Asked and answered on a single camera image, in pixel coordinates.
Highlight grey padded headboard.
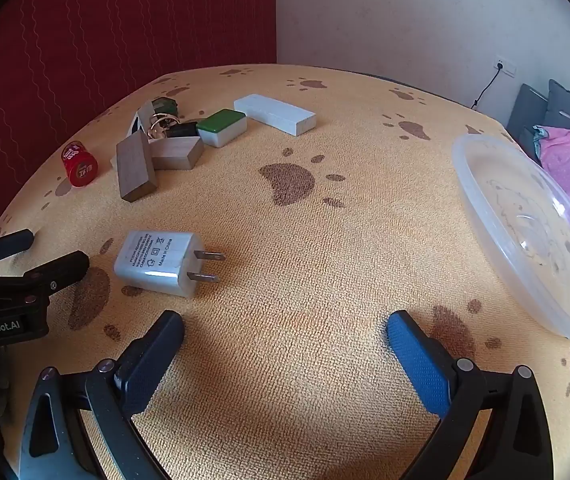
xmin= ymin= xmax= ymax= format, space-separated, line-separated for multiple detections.
xmin=507 ymin=79 xmax=570 ymax=161

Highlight white power adapter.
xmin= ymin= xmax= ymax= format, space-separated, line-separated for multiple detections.
xmin=114 ymin=230 xmax=226 ymax=300

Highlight red quilted fabric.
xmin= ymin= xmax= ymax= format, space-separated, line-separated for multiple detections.
xmin=0 ymin=0 xmax=278 ymax=241

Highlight red can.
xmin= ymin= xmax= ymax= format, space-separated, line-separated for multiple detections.
xmin=60 ymin=141 xmax=100 ymax=188

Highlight orange paw-print blanket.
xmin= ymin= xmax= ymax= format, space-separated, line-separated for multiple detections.
xmin=0 ymin=64 xmax=570 ymax=480

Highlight green mahjong tile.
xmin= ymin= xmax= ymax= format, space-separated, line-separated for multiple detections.
xmin=196 ymin=109 xmax=248 ymax=148

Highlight clear plastic bowl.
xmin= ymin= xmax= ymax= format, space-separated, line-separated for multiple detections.
xmin=452 ymin=134 xmax=570 ymax=345

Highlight white rectangular block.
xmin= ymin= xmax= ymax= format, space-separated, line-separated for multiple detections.
xmin=233 ymin=93 xmax=317 ymax=137

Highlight light wooden block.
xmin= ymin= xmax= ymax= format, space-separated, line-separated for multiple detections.
xmin=149 ymin=136 xmax=204 ymax=171

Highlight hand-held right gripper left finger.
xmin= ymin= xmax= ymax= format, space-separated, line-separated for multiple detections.
xmin=17 ymin=309 xmax=186 ymax=480

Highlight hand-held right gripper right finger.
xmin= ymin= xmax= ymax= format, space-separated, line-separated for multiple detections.
xmin=386 ymin=310 xmax=554 ymax=480

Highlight black cable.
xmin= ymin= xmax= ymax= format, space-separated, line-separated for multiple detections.
xmin=471 ymin=67 xmax=502 ymax=110

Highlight dark wooden block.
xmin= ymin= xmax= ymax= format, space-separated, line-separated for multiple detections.
xmin=116 ymin=131 xmax=158 ymax=203

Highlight keys with black fob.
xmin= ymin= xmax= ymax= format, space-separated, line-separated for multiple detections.
xmin=147 ymin=96 xmax=182 ymax=140

